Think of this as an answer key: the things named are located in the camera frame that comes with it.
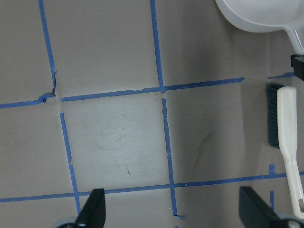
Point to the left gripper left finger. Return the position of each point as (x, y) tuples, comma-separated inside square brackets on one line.
[(92, 214)]

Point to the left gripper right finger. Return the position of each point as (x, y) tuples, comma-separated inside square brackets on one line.
[(254, 212)]

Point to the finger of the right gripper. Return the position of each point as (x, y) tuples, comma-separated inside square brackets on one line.
[(297, 63)]

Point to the white hand brush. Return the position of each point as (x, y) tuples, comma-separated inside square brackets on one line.
[(282, 134)]

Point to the white plastic dustpan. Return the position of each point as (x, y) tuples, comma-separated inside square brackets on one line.
[(262, 16)]

